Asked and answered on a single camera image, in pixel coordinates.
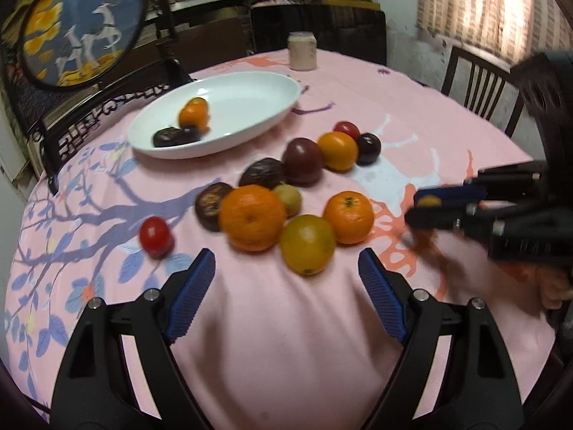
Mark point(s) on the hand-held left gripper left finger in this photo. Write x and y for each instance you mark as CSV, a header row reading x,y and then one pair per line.
x,y
192,293

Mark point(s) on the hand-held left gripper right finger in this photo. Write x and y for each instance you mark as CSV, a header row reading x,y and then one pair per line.
x,y
380,293

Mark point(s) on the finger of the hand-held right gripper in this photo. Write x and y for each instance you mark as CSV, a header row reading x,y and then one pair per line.
x,y
438,218
452,192

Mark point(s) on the small tan fruit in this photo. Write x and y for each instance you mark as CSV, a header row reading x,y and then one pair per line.
x,y
429,201
288,197

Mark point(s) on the mandarin orange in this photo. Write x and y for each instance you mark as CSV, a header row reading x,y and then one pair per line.
x,y
349,217

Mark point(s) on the yellow-green orange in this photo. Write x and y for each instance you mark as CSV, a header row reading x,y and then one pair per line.
x,y
308,244

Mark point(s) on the large orange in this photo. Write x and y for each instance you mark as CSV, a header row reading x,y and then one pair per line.
x,y
250,219

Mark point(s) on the small dark plum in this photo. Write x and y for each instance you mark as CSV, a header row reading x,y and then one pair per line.
x,y
368,148

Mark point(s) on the yellow-orange orange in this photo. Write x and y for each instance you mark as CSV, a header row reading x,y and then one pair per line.
x,y
338,150

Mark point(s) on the small red tomato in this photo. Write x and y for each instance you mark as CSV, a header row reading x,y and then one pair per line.
x,y
347,128

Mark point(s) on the wrinkled dark passion fruit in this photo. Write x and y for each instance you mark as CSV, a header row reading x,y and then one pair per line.
x,y
262,171

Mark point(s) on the dark red plum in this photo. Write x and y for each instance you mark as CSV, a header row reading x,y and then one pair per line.
x,y
302,159

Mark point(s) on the white oval plate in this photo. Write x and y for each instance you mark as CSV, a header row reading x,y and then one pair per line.
x,y
246,98

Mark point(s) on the person's right hand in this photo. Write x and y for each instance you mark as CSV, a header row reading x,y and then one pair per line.
x,y
555,289

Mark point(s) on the dark wooden chair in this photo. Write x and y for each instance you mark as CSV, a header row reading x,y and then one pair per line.
x,y
481,87

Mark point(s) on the small orange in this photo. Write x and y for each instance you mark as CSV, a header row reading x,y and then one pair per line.
x,y
193,114

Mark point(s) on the striped window curtain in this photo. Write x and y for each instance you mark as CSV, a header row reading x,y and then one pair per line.
x,y
474,4

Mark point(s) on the black panel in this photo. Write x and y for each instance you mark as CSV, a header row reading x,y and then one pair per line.
x,y
340,31

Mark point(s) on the beige jar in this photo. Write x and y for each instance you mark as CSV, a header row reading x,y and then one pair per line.
x,y
303,51

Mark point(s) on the brown cardboard board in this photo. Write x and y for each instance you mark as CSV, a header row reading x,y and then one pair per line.
x,y
215,45

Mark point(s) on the round deer picture table screen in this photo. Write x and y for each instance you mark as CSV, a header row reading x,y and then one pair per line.
x,y
80,22

